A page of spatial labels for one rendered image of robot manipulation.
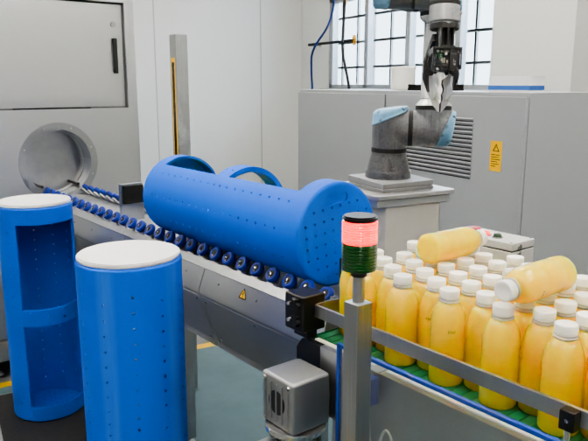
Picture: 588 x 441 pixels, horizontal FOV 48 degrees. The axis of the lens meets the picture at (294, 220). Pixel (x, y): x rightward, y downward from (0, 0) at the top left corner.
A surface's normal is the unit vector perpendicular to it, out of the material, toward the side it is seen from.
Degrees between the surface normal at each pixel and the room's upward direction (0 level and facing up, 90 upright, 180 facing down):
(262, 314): 70
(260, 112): 90
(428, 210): 90
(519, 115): 90
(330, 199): 90
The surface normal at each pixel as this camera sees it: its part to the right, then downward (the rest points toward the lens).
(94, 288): -0.40, 0.18
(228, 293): -0.73, -0.21
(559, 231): 0.48, 0.18
